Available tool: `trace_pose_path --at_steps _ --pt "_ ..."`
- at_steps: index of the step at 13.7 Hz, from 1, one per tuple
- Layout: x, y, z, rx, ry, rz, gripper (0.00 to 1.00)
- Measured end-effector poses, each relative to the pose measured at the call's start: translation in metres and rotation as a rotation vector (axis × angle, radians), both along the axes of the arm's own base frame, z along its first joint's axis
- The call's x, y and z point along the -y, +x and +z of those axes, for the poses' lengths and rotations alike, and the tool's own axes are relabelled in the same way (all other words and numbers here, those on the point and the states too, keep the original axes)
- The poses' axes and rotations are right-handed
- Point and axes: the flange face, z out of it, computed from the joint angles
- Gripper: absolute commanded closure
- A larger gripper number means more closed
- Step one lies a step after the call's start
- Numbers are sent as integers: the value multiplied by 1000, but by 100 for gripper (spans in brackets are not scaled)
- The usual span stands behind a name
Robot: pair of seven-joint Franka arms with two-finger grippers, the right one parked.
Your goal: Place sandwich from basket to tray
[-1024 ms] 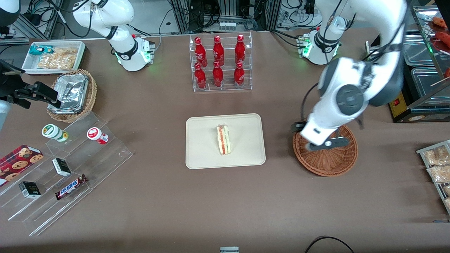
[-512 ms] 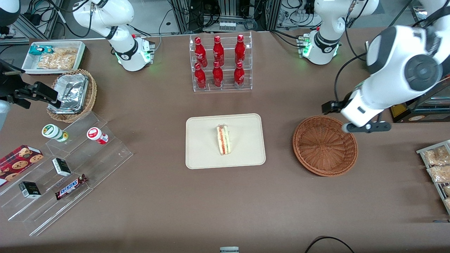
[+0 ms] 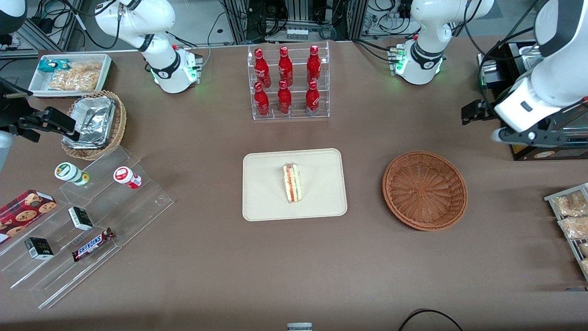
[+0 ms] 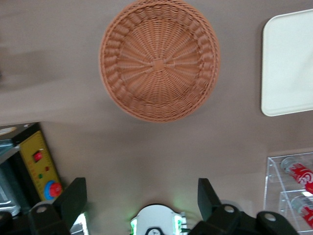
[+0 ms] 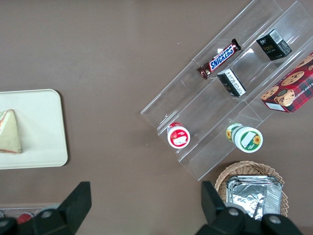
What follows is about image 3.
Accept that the black hot food display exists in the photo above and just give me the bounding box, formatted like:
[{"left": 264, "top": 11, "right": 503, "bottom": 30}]
[{"left": 477, "top": 39, "right": 588, "bottom": 161}]

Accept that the small black carton box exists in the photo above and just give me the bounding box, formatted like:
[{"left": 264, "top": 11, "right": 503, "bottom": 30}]
[
  {"left": 68, "top": 206, "right": 94, "bottom": 231},
  {"left": 24, "top": 237, "right": 54, "bottom": 261}
]

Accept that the red lid white cup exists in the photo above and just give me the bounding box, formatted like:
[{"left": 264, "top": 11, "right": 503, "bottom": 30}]
[{"left": 113, "top": 166, "right": 142, "bottom": 189}]

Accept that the white rectangular plastic bin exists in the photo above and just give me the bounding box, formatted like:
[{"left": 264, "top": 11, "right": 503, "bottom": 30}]
[{"left": 28, "top": 53, "right": 113, "bottom": 98}]

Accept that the black looped cable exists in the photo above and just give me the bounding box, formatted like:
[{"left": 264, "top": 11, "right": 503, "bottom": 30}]
[{"left": 397, "top": 309, "right": 464, "bottom": 331}]

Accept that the clear bag of chips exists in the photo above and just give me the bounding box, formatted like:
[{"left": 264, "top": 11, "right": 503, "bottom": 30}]
[{"left": 48, "top": 62, "right": 102, "bottom": 91}]

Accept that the brown round wicker basket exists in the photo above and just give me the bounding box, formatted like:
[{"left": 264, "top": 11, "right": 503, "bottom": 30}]
[{"left": 382, "top": 151, "right": 469, "bottom": 231}]

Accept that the clear acrylic bottle rack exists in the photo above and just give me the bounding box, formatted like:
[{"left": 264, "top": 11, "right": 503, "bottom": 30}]
[{"left": 247, "top": 41, "right": 330, "bottom": 121}]

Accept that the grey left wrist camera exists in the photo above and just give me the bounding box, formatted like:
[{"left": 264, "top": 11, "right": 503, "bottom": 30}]
[{"left": 491, "top": 110, "right": 588, "bottom": 148}]

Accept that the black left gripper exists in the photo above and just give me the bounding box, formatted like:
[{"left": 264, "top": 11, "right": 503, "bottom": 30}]
[{"left": 462, "top": 100, "right": 499, "bottom": 125}]

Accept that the tray of packaged snacks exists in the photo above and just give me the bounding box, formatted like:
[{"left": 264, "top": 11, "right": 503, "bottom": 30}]
[{"left": 543, "top": 183, "right": 588, "bottom": 281}]

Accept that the red cola bottle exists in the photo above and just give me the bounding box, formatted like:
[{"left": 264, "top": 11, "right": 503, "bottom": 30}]
[
  {"left": 307, "top": 45, "right": 322, "bottom": 85},
  {"left": 305, "top": 80, "right": 321, "bottom": 116},
  {"left": 254, "top": 82, "right": 270, "bottom": 117},
  {"left": 254, "top": 48, "right": 271, "bottom": 88},
  {"left": 278, "top": 46, "right": 294, "bottom": 87},
  {"left": 277, "top": 80, "right": 293, "bottom": 115}
]

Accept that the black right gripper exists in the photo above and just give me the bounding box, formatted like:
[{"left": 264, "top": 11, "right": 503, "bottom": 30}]
[{"left": 9, "top": 108, "right": 76, "bottom": 142}]

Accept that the teal snack packet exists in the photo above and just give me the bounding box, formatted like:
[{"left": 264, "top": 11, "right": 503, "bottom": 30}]
[{"left": 38, "top": 59, "right": 72, "bottom": 74}]

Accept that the clear acrylic stepped shelf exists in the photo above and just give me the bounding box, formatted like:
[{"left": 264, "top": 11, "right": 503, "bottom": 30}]
[{"left": 0, "top": 146, "right": 174, "bottom": 309}]

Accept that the triangular sandwich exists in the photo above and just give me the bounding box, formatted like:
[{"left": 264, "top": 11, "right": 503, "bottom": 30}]
[{"left": 282, "top": 162, "right": 302, "bottom": 204}]

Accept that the red tartan cookie box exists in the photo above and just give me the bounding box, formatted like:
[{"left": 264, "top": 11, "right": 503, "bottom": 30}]
[{"left": 0, "top": 189, "right": 57, "bottom": 244}]

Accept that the light tan wicker basket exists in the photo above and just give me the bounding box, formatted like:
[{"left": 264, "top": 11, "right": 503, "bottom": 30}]
[{"left": 61, "top": 90, "right": 127, "bottom": 161}]

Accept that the beige plastic tray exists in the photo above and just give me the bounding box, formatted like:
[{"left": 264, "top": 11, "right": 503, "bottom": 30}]
[{"left": 242, "top": 148, "right": 348, "bottom": 222}]

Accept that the aluminium frame rack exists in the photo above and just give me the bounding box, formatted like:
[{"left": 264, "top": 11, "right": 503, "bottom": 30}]
[{"left": 220, "top": 0, "right": 368, "bottom": 44}]

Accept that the silver foil container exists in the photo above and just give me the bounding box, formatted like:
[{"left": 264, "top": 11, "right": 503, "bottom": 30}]
[{"left": 62, "top": 96, "right": 116, "bottom": 150}]

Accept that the green lid white cup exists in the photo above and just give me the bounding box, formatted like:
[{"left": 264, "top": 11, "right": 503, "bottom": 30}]
[{"left": 54, "top": 162, "right": 90, "bottom": 187}]

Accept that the Snickers chocolate bar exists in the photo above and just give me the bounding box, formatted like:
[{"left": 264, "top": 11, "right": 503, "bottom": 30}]
[{"left": 72, "top": 228, "right": 115, "bottom": 263}]

